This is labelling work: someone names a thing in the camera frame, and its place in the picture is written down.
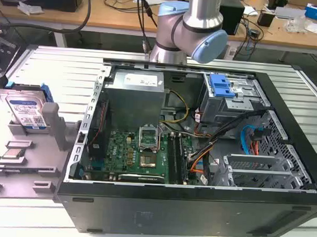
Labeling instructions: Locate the hard disk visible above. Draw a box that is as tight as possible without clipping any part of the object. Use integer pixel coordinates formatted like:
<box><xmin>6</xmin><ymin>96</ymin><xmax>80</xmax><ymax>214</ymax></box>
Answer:
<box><xmin>0</xmin><ymin>81</ymin><xmax>56</xmax><ymax>131</ymax></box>

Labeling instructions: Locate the metal disk bay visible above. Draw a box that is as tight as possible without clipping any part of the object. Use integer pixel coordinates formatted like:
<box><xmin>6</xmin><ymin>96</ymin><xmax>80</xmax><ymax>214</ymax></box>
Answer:
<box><xmin>213</xmin><ymin>152</ymin><xmax>314</xmax><ymax>191</ymax></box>

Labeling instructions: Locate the crumpled white paper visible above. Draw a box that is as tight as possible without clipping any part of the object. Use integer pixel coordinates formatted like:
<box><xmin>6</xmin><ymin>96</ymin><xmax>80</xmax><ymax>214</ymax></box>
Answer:
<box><xmin>17</xmin><ymin>0</ymin><xmax>45</xmax><ymax>16</ymax></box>

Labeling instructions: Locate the CPU with silver top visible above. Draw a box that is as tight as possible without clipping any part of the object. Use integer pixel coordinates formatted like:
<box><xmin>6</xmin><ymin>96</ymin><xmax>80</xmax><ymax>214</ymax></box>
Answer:
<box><xmin>1</xmin><ymin>147</ymin><xmax>25</xmax><ymax>161</ymax></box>

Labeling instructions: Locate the grey parts rack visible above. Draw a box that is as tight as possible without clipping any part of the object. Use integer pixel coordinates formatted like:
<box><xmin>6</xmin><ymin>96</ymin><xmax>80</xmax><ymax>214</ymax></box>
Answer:
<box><xmin>0</xmin><ymin>99</ymin><xmax>83</xmax><ymax>203</ymax></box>

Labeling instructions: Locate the wooden desk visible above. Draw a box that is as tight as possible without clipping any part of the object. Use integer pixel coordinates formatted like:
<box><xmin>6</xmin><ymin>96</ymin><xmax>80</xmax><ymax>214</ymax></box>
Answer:
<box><xmin>0</xmin><ymin>0</ymin><xmax>317</xmax><ymax>51</ymax></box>

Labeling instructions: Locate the black case fan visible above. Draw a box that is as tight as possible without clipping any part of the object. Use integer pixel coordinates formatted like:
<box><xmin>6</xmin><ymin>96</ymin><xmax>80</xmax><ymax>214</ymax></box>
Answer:
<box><xmin>86</xmin><ymin>98</ymin><xmax>113</xmax><ymax>159</ymax></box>

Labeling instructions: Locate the grey power supply unit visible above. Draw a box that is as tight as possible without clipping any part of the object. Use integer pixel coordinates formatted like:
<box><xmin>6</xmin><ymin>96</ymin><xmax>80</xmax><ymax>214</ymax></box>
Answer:
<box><xmin>101</xmin><ymin>68</ymin><xmax>166</xmax><ymax>130</ymax></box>

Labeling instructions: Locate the green motherboard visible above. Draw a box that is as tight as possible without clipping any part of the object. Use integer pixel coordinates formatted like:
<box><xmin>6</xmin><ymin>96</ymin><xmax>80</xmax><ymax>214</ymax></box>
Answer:
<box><xmin>101</xmin><ymin>128</ymin><xmax>202</xmax><ymax>187</ymax></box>

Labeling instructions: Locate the metal socket cover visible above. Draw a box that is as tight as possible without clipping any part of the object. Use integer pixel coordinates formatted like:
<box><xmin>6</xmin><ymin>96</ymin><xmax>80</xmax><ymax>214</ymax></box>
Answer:
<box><xmin>137</xmin><ymin>125</ymin><xmax>162</xmax><ymax>154</ymax></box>

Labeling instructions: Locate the CPU socket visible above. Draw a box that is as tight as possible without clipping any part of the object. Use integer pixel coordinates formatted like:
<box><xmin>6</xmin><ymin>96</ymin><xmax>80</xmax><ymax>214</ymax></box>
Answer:
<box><xmin>139</xmin><ymin>152</ymin><xmax>158</xmax><ymax>169</ymax></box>

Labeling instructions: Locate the black graphics card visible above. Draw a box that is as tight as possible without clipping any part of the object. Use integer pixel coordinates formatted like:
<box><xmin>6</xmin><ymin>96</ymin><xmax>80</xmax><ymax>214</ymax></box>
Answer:
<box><xmin>117</xmin><ymin>172</ymin><xmax>167</xmax><ymax>184</ymax></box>

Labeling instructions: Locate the black RAM stick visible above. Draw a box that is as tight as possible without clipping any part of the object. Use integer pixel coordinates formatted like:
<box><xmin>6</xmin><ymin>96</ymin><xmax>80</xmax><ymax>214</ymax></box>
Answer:
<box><xmin>174</xmin><ymin>134</ymin><xmax>191</xmax><ymax>185</ymax></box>

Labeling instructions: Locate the blue plastic drive latch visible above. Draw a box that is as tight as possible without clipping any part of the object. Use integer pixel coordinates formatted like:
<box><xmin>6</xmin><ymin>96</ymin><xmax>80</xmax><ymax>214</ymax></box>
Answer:
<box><xmin>208</xmin><ymin>73</ymin><xmax>237</xmax><ymax>100</ymax></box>

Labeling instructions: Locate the black PC case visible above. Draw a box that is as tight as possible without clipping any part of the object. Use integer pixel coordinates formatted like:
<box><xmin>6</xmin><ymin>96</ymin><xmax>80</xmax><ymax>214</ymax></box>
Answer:
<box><xmin>50</xmin><ymin>55</ymin><xmax>317</xmax><ymax>237</ymax></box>

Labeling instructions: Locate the metal drive cage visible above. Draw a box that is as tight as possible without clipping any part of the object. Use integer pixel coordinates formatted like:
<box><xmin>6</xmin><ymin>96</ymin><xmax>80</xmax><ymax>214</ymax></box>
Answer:
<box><xmin>200</xmin><ymin>72</ymin><xmax>273</xmax><ymax>127</ymax></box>

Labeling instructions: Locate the black speaker box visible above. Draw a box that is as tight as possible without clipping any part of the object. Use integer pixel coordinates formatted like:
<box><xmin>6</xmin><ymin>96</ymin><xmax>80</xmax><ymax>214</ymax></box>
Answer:
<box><xmin>218</xmin><ymin>0</ymin><xmax>246</xmax><ymax>37</ymax></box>

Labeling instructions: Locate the small black box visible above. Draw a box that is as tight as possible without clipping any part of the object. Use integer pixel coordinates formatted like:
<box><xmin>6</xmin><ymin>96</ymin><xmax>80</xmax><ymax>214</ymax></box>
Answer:
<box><xmin>256</xmin><ymin>10</ymin><xmax>275</xmax><ymax>28</ymax></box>

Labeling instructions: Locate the flat grey box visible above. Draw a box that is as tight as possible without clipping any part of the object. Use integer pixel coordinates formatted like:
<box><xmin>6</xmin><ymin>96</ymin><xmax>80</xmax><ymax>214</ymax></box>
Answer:
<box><xmin>274</xmin><ymin>6</ymin><xmax>307</xmax><ymax>21</ymax></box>

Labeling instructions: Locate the clear plastic bag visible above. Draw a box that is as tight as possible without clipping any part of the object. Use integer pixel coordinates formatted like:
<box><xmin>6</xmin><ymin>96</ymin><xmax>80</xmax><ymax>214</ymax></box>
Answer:
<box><xmin>285</xmin><ymin>15</ymin><xmax>313</xmax><ymax>34</ymax></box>

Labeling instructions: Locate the thick black cable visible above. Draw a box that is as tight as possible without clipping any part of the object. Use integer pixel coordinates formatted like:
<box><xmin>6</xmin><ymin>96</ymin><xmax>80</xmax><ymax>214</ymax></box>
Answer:
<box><xmin>0</xmin><ymin>0</ymin><xmax>91</xmax><ymax>40</ymax></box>

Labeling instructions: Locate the thin black cable with connector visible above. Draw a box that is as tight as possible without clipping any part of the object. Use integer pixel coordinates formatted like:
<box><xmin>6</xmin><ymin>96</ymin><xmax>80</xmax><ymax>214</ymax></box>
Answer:
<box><xmin>133</xmin><ymin>0</ymin><xmax>160</xmax><ymax>55</ymax></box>

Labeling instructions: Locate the yellow power wire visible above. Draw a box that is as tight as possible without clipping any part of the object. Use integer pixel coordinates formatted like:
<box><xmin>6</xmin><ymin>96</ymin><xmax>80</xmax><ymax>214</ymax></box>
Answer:
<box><xmin>159</xmin><ymin>89</ymin><xmax>191</xmax><ymax>125</ymax></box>

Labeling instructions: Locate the black cable bundle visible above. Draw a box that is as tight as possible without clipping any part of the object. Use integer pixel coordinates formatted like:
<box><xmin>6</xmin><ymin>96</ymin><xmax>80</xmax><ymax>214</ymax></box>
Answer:
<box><xmin>187</xmin><ymin>106</ymin><xmax>269</xmax><ymax>167</ymax></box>

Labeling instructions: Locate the blue data wire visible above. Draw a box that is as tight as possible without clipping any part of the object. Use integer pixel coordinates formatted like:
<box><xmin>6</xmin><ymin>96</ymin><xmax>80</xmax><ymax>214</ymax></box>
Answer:
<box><xmin>238</xmin><ymin>125</ymin><xmax>265</xmax><ymax>156</ymax></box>

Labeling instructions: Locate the orange data wire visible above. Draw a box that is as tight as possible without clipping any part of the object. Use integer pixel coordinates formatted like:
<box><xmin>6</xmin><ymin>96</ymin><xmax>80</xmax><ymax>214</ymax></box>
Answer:
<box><xmin>249</xmin><ymin>138</ymin><xmax>261</xmax><ymax>156</ymax></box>

